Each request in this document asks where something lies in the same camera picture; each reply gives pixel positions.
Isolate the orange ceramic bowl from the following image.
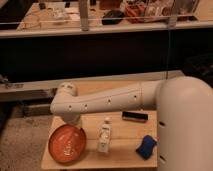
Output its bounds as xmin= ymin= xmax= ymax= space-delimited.
xmin=48 ymin=124 xmax=86 ymax=164

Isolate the wooden board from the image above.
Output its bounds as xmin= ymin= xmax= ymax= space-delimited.
xmin=41 ymin=111 xmax=157 ymax=170

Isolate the red box on bench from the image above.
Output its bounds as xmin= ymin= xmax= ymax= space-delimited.
xmin=124 ymin=4 xmax=145 ymax=23

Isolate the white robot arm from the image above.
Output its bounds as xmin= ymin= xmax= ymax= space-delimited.
xmin=50 ymin=76 xmax=213 ymax=171

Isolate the white tube bottle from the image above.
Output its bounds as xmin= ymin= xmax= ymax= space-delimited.
xmin=97 ymin=117 xmax=112 ymax=154

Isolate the grey metal post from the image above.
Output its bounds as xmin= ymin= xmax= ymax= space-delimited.
xmin=79 ymin=0 xmax=89 ymax=31

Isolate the black object on bench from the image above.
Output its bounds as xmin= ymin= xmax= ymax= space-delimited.
xmin=102 ymin=10 xmax=124 ymax=25

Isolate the black rectangular eraser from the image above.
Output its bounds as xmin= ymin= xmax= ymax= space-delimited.
xmin=122 ymin=111 xmax=148 ymax=122

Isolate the blue sponge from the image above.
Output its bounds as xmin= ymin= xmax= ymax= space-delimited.
xmin=136 ymin=135 xmax=157 ymax=160

